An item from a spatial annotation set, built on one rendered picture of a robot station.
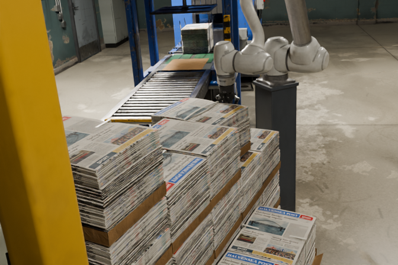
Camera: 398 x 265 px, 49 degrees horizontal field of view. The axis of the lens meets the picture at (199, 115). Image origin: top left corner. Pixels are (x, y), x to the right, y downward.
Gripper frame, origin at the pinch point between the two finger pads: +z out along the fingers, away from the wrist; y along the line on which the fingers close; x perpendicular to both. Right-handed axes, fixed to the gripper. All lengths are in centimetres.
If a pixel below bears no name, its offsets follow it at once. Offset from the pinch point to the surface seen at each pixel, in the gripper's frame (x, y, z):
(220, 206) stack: -56, 20, 10
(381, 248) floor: 49, 72, 100
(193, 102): -6.9, -15.5, -11.6
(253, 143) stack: 3.0, 11.3, 12.6
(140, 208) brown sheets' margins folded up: -104, 21, -22
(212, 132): -40.7, 11.7, -14.4
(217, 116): -21.6, 4.6, -12.4
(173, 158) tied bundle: -66, 8, -15
